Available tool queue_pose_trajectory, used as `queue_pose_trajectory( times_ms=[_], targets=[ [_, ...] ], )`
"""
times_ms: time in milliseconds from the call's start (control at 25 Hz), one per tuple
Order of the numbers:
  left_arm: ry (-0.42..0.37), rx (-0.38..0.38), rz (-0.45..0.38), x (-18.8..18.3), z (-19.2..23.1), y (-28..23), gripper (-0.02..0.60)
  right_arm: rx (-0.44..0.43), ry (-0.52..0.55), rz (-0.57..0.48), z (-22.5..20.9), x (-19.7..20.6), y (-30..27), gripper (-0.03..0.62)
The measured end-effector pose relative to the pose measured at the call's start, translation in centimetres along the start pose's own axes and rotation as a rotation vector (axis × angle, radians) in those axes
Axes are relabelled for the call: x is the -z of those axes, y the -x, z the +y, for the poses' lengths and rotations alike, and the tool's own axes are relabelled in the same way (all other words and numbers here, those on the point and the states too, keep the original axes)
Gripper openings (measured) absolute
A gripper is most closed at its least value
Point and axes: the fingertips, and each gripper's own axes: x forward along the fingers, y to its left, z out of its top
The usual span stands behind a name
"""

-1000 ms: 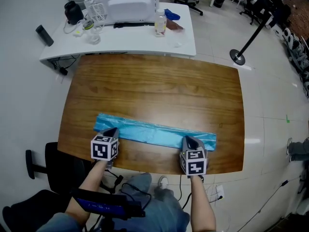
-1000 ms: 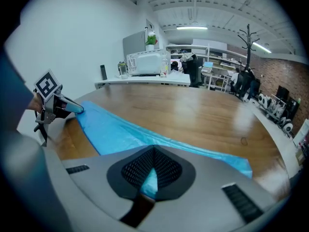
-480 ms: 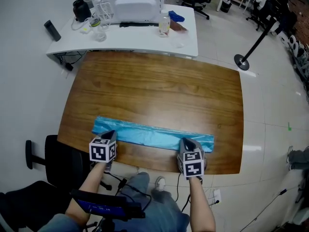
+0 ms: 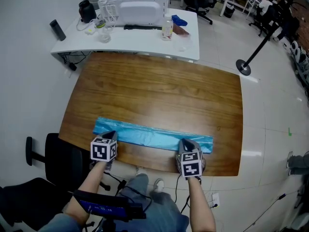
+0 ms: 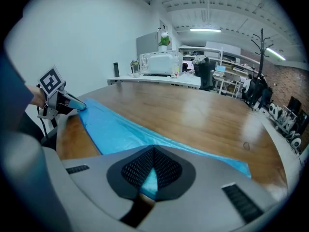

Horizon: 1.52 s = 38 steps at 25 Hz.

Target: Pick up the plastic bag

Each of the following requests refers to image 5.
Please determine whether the open laptop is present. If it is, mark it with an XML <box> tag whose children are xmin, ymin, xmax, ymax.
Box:
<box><xmin>214</xmin><ymin>65</ymin><xmax>226</xmax><ymax>77</ymax></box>

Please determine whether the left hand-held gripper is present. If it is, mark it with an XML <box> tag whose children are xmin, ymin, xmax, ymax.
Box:
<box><xmin>36</xmin><ymin>65</ymin><xmax>87</xmax><ymax>120</ymax></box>

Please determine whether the black coat rack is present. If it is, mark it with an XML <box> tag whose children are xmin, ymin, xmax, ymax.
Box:
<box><xmin>251</xmin><ymin>28</ymin><xmax>273</xmax><ymax>82</ymax></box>

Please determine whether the white desk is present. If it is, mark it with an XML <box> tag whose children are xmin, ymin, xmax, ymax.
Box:
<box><xmin>107</xmin><ymin>75</ymin><xmax>202</xmax><ymax>90</ymax></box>

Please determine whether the row of white robots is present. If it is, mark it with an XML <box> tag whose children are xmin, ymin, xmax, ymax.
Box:
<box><xmin>267</xmin><ymin>100</ymin><xmax>305</xmax><ymax>152</ymax></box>

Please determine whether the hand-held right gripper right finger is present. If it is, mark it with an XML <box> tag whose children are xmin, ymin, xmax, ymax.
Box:
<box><xmin>136</xmin><ymin>145</ymin><xmax>288</xmax><ymax>232</ymax></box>

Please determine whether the white microwave oven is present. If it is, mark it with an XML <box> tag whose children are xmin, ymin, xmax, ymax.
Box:
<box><xmin>139</xmin><ymin>50</ymin><xmax>183</xmax><ymax>76</ymax></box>

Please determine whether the black flat panel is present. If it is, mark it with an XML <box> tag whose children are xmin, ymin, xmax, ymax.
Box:
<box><xmin>288</xmin><ymin>96</ymin><xmax>309</xmax><ymax>135</ymax></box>

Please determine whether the white shelving rack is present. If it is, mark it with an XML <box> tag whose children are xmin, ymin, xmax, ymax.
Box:
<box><xmin>178</xmin><ymin>41</ymin><xmax>261</xmax><ymax>82</ymax></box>

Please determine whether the clear plastic bottle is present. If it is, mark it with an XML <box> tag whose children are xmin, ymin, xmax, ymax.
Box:
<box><xmin>130</xmin><ymin>60</ymin><xmax>140</xmax><ymax>78</ymax></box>

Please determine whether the green potted plant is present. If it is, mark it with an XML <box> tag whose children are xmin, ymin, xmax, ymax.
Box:
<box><xmin>158</xmin><ymin>28</ymin><xmax>171</xmax><ymax>52</ymax></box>

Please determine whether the person's left forearm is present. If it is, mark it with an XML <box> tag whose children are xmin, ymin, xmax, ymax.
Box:
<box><xmin>27</xmin><ymin>85</ymin><xmax>46</xmax><ymax>109</ymax></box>

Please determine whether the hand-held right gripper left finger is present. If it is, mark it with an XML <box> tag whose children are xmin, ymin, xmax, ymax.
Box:
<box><xmin>43</xmin><ymin>145</ymin><xmax>155</xmax><ymax>232</ymax></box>

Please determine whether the white-legged wooden desk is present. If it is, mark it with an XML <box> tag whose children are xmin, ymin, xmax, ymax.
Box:
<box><xmin>213</xmin><ymin>75</ymin><xmax>244</xmax><ymax>99</ymax></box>

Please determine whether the bottle with yellowish liquid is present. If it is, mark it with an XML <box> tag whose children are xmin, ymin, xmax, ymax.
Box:
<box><xmin>171</xmin><ymin>56</ymin><xmax>181</xmax><ymax>78</ymax></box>

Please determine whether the beige jacket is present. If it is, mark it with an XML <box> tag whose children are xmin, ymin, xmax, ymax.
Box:
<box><xmin>192</xmin><ymin>55</ymin><xmax>210</xmax><ymax>65</ymax></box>

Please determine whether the blue plastic bag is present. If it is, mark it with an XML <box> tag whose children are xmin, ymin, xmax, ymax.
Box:
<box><xmin>78</xmin><ymin>98</ymin><xmax>252</xmax><ymax>200</ymax></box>

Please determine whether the person's blue shirt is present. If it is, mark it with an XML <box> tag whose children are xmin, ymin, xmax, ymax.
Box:
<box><xmin>0</xmin><ymin>49</ymin><xmax>34</xmax><ymax>130</ymax></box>

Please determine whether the ceiling light tube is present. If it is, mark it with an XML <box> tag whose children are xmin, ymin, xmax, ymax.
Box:
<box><xmin>265</xmin><ymin>47</ymin><xmax>287</xmax><ymax>61</ymax></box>
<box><xmin>189</xmin><ymin>28</ymin><xmax>222</xmax><ymax>33</ymax></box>

